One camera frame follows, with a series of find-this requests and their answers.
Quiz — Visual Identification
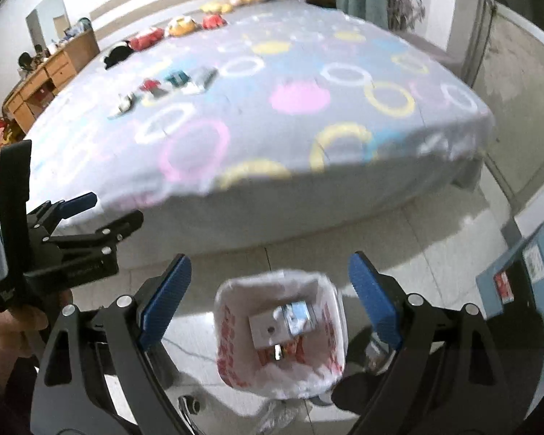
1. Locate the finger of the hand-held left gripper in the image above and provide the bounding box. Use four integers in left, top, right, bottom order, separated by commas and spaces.
50, 210, 144, 254
27, 192, 97, 233

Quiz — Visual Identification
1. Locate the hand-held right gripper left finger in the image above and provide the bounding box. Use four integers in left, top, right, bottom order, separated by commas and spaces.
29, 254, 195, 435

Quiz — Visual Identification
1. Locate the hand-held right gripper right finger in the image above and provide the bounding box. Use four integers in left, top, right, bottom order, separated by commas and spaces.
348, 251, 544, 435

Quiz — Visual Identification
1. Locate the small white-blue box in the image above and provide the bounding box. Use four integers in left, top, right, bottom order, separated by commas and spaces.
276, 301, 320, 338

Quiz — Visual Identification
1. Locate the trash bin with white bag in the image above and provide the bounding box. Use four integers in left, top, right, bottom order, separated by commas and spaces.
213, 269, 349, 402

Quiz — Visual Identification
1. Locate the red snack packet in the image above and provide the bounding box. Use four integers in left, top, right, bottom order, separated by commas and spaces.
138, 79, 164, 100

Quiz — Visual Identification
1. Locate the small blue toy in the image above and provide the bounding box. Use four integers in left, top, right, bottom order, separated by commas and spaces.
165, 69, 190, 89

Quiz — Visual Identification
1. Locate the grey white packet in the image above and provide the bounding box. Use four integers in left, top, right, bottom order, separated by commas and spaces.
186, 67, 218, 96

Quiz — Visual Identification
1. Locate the person's left forearm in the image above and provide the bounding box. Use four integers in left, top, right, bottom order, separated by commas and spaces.
0, 359, 34, 435

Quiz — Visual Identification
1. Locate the person's left hand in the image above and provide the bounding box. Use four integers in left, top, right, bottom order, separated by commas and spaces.
0, 290, 73, 364

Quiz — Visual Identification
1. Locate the yellow wooden desk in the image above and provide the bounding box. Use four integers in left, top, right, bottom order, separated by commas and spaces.
2, 29, 101, 134

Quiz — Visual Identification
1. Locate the black and white plush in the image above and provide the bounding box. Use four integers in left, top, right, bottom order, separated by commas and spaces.
100, 41, 134, 70

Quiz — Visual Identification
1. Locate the clear plastic wrapper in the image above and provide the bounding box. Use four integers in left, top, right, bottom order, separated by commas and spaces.
254, 401, 302, 435

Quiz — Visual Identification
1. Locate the grey-blue metal box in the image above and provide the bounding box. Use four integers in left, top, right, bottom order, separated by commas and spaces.
476, 217, 544, 395

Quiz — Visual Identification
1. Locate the desk clutter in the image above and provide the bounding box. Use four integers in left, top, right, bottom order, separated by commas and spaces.
18, 18, 94, 71

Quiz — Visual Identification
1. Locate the bed with circle-print sheet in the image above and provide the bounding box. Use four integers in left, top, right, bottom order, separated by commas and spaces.
0, 0, 497, 254

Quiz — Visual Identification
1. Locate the red plush toy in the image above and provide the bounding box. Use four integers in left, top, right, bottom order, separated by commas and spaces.
129, 27, 166, 51

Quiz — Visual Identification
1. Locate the yellow and white plush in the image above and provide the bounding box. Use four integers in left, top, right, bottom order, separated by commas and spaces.
167, 15, 198, 37

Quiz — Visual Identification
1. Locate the hanging patterned cloth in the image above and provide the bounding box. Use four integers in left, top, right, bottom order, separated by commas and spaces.
387, 0, 426, 32

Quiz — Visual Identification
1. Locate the wall mirror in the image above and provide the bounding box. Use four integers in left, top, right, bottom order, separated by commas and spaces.
25, 0, 71, 48

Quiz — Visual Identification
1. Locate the white window frame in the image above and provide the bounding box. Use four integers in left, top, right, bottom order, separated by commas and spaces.
385, 0, 544, 82

